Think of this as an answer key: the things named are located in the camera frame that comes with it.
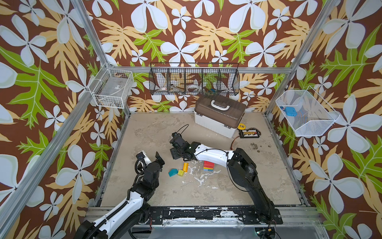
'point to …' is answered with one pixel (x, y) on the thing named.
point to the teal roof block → (172, 172)
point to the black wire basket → (194, 78)
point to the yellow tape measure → (241, 126)
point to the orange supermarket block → (185, 167)
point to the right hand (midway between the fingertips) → (174, 150)
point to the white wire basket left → (112, 88)
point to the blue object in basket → (291, 111)
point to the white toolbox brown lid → (221, 114)
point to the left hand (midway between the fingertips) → (151, 154)
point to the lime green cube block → (180, 173)
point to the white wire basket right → (307, 113)
